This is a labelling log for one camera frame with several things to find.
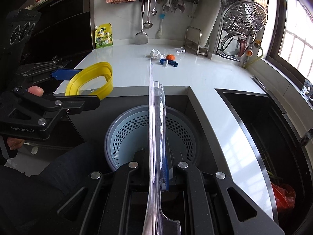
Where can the clear plastic cup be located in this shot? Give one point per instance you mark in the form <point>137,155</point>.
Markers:
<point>177,51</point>

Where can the small orange object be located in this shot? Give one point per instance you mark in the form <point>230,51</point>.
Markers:
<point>170,57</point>

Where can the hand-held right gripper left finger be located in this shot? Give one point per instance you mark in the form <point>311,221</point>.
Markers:
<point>140,176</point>

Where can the grey rag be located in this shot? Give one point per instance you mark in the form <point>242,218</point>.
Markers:
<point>179,3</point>
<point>168,5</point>

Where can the white peeler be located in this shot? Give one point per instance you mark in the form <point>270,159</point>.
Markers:
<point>192,9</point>

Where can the long clear plastic package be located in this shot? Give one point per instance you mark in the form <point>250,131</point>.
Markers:
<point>156,127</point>

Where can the white cutting board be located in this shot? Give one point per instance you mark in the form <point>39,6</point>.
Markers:
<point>207,17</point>

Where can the blue white plastic piece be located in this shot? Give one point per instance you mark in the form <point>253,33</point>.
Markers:
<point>171,63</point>

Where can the red plastic bag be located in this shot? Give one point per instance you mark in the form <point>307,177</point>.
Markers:
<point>283,198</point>

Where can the brown plastic scoop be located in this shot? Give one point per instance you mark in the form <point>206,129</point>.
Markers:
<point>243,46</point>

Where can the small white paper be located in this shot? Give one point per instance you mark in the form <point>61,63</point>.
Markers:
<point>156,53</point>

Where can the grey-blue perforated waste basket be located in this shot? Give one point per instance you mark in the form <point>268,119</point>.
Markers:
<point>122,137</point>

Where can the glass pot lid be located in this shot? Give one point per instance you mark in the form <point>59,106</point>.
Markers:
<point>232,45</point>

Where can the person's leg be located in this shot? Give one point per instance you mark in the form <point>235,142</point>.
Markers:
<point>49,176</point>

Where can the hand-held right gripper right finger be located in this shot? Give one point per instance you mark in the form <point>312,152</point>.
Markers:
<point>166,176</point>

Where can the black sink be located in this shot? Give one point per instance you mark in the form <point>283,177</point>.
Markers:
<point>269,139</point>

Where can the brass gas valve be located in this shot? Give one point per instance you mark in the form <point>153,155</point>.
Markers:
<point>251,50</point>

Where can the blue white bottle brush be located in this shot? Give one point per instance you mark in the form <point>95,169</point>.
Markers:
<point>161,17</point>

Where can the steel board stand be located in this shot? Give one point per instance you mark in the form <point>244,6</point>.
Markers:
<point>203,51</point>

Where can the steel spatula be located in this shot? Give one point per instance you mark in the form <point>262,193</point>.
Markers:
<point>141,38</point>

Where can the green yellow spout pouch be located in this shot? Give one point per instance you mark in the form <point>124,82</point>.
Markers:
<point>104,36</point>

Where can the black lid rack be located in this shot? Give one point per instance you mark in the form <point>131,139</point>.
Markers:
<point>226,54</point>

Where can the person's left hand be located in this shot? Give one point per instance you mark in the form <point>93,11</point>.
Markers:
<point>36,90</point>

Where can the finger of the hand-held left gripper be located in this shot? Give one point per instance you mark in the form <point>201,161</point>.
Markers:
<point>85,101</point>
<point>66,74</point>

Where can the steel ladle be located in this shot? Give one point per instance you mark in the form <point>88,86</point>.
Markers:
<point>147,24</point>

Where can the clear cartoon mug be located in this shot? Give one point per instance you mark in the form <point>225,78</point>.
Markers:
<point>308,88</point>

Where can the steel spoon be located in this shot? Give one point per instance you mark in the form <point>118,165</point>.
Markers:
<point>153,12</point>

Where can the perforated steel steamer tray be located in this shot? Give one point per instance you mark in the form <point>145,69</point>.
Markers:
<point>244,17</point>

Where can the brown framed window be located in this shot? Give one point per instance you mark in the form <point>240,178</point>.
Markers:
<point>276,29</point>

